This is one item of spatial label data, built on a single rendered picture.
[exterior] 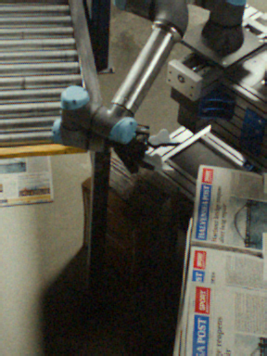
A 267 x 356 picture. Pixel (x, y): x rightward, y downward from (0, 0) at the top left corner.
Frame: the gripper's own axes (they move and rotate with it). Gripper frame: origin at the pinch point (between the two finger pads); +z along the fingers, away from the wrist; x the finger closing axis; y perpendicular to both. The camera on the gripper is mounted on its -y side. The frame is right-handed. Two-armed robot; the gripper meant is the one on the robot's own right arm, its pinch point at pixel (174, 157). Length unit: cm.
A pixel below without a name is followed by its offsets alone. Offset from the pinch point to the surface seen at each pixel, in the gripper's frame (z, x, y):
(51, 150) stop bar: -35.5, -2.6, -3.5
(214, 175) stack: 12.0, -1.6, -2.7
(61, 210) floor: -45, 44, -85
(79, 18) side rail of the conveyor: -44, 66, -5
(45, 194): -53, 51, -85
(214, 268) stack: 15.5, -33.3, -2.6
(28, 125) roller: -45.7, 8.5, -6.1
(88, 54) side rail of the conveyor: -36, 47, -5
